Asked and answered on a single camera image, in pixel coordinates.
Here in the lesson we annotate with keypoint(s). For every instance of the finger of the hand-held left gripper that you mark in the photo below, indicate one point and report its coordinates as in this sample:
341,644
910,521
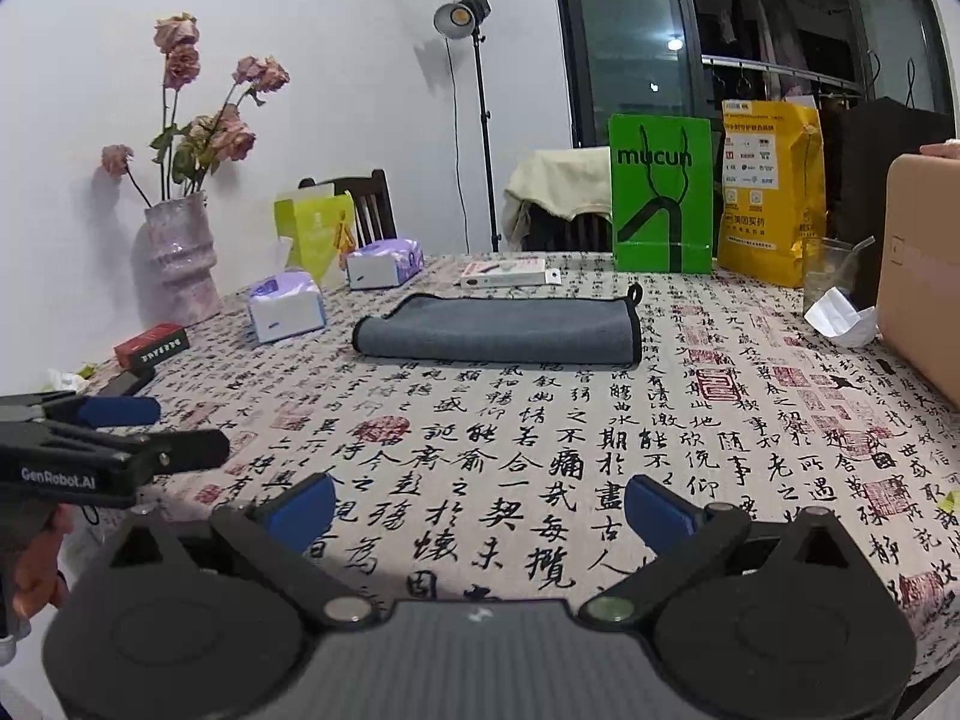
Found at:
120,411
187,450

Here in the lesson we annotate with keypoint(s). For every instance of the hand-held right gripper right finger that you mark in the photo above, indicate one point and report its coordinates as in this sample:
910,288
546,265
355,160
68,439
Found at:
660,514

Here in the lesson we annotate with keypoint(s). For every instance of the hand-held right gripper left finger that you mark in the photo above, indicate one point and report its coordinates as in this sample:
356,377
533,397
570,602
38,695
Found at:
300,510

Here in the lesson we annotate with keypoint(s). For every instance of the grey towel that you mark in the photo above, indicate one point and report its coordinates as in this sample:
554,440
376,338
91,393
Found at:
495,326

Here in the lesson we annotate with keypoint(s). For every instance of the person's left hand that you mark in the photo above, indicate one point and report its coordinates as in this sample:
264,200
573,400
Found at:
41,562

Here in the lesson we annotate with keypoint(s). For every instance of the small black object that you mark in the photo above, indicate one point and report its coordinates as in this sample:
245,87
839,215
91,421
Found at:
127,382

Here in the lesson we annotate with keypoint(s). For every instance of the crumpled wrappers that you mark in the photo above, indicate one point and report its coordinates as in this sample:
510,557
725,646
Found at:
71,376

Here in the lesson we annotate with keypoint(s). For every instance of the small red box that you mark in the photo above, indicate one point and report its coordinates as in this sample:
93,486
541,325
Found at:
150,345

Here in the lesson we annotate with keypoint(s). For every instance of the speckled pink ceramic vase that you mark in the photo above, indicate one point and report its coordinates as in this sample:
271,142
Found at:
176,262

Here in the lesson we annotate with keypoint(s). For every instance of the calligraphy print tablecloth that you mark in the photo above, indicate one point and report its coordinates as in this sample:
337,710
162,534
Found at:
525,412

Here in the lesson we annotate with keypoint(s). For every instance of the purple white tissue pack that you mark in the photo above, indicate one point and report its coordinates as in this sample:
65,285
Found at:
386,262
289,307

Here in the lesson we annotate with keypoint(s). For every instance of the yellow-green paper bag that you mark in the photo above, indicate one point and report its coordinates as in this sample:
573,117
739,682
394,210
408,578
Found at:
319,229

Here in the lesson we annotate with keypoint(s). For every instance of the crumpled white paper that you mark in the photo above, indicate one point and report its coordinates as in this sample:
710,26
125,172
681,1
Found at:
844,319

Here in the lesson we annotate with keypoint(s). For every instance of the flat white pink box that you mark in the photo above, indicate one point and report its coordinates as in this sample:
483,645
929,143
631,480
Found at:
506,272

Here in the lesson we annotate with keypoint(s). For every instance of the dried pink roses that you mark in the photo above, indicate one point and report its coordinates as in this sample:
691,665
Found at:
217,131

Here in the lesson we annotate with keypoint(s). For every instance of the clear plastic cup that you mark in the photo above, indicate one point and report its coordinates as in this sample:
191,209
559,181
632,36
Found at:
829,270

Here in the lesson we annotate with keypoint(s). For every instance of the dark wooden chair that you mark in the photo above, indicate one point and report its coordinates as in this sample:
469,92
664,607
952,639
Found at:
371,210

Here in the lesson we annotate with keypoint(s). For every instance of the green paper bag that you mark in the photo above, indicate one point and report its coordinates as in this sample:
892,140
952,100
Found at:
660,195

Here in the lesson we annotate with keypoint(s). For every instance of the yellow paper bag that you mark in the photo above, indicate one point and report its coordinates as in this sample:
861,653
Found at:
772,195

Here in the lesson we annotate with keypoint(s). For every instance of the chair with cream cloth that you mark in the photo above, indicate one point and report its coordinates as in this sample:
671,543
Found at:
559,187

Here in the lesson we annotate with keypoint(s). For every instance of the tan cardboard box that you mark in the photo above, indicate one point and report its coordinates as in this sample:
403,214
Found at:
922,277

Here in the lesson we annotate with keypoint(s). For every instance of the studio light on stand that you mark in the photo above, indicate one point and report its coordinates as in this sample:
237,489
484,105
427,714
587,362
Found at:
459,15

